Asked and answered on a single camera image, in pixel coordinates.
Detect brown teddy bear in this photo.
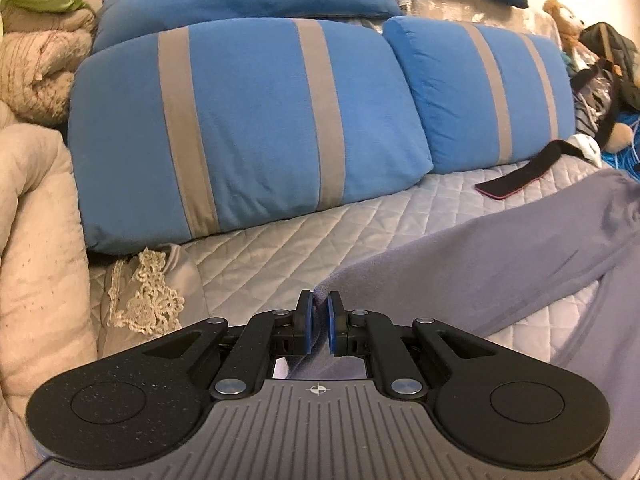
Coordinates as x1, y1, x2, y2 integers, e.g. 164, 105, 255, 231
542, 0, 587, 54

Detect blue pillow with grey stripes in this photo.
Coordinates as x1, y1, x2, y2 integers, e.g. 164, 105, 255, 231
382, 14, 577, 174
67, 16, 434, 257

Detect grey quilted bedspread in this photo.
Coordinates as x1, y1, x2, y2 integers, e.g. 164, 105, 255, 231
87, 150, 640, 391

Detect cream quilted comforter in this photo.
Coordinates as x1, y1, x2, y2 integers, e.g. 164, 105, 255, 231
0, 121, 99, 463

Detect white sock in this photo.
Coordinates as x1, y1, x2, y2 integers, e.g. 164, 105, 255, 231
566, 133, 604, 169

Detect striped grey bag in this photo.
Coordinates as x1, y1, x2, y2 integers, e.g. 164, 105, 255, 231
569, 66, 617, 139

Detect blue-grey fleece pants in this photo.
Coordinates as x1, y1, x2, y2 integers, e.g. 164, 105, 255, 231
275, 167, 640, 480

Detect beige lace cushion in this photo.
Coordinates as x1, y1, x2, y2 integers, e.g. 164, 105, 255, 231
96, 244, 212, 357

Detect black jacket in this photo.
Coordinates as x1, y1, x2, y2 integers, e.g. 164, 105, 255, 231
575, 21, 640, 107

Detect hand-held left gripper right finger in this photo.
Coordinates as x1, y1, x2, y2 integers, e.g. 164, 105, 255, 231
326, 289, 496, 402

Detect tan strap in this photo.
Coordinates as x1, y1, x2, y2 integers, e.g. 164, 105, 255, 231
599, 24, 622, 79

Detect blue cable coil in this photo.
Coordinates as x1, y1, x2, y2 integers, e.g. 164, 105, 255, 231
599, 110, 640, 182

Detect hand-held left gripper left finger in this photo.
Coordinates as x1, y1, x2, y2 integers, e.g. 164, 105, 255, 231
142, 289, 317, 402

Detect tan furry plush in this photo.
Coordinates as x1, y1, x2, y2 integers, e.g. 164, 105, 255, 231
606, 121, 637, 151

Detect black strap with pink trim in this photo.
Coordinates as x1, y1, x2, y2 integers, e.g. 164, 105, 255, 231
473, 137, 582, 201

